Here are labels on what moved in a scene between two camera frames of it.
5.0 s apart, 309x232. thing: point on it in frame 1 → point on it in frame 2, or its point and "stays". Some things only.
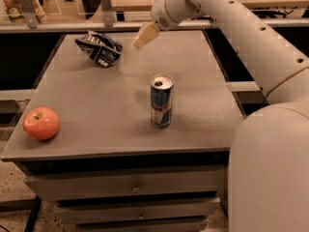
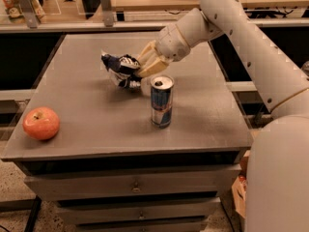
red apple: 41,123 stays
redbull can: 161,100 stays
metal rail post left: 26,7 stays
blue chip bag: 102,47 → 125,69
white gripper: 159,13 → 170,43
